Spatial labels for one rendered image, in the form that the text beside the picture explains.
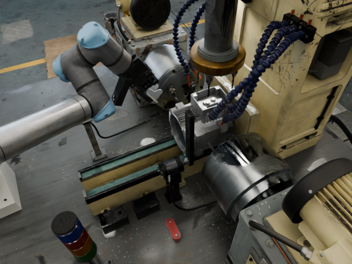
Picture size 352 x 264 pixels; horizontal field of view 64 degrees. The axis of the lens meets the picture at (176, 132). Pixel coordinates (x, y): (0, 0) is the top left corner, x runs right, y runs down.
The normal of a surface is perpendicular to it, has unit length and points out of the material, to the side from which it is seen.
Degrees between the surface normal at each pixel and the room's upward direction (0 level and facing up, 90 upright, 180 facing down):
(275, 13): 90
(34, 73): 0
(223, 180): 54
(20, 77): 0
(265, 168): 2
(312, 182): 35
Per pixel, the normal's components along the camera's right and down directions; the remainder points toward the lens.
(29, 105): -0.04, -0.67
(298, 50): -0.91, 0.33
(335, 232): -0.81, -0.04
